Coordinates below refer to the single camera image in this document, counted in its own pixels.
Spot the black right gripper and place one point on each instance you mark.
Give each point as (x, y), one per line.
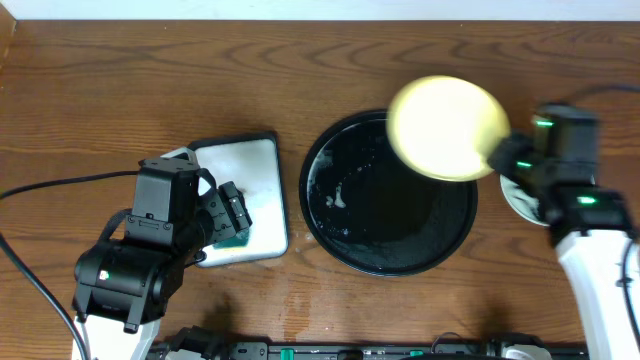
(503, 160)

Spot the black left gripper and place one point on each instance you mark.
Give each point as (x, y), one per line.
(226, 211)

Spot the green scrubbing sponge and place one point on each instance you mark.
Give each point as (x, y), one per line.
(240, 239)

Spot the light green plate front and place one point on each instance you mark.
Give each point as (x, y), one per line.
(522, 203)

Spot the yellow plate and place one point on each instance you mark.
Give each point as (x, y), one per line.
(445, 128)

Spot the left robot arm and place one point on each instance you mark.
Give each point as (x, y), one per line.
(124, 282)

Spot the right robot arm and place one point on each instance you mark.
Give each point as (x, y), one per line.
(552, 183)

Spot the black rectangular foam tray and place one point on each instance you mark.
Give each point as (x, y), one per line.
(251, 161)

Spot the round black serving tray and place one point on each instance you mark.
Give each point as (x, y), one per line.
(370, 211)

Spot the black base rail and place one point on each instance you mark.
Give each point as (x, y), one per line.
(199, 344)

